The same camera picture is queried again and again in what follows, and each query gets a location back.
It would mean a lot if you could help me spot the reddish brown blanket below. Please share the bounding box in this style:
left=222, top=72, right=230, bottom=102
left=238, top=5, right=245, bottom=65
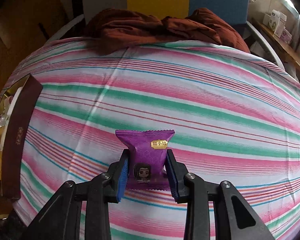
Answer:
left=84, top=7, right=250, bottom=55

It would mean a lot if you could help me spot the white bed rail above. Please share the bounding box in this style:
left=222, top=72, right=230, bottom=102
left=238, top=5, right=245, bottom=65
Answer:
left=245, top=21, right=287, bottom=70
left=46, top=14, right=85, bottom=42

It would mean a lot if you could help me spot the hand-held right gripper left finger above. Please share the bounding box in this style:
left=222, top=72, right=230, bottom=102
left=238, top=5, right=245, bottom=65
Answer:
left=27, top=149, right=130, bottom=240

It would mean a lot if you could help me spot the gold lined maroon box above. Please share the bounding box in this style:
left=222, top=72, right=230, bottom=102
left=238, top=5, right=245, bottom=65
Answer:
left=0, top=74, right=43, bottom=200

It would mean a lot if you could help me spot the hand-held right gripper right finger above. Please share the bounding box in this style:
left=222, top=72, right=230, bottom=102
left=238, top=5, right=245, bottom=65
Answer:
left=166, top=149, right=275, bottom=240

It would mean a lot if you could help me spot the small purple carton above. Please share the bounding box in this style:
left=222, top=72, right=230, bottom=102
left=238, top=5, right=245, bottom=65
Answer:
left=280, top=27, right=293, bottom=40

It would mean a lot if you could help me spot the wooden desk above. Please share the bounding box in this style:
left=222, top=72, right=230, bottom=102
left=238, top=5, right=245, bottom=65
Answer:
left=252, top=17, right=300, bottom=80

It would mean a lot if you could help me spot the white carton with green print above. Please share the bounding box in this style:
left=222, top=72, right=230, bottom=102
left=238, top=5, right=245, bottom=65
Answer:
left=263, top=9, right=287, bottom=37

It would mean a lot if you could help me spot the striped bed sheet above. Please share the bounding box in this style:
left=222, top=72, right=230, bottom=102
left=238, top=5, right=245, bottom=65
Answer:
left=0, top=40, right=300, bottom=240

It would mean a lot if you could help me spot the wooden wardrobe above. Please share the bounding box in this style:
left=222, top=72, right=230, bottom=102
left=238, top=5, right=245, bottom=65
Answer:
left=0, top=0, right=75, bottom=110

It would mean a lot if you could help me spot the grey yellow blue headboard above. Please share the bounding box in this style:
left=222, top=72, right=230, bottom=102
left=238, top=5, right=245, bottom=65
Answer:
left=81, top=0, right=249, bottom=25

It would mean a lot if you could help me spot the purple snack packet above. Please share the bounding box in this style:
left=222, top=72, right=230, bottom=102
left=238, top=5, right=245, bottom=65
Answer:
left=115, top=129, right=175, bottom=190

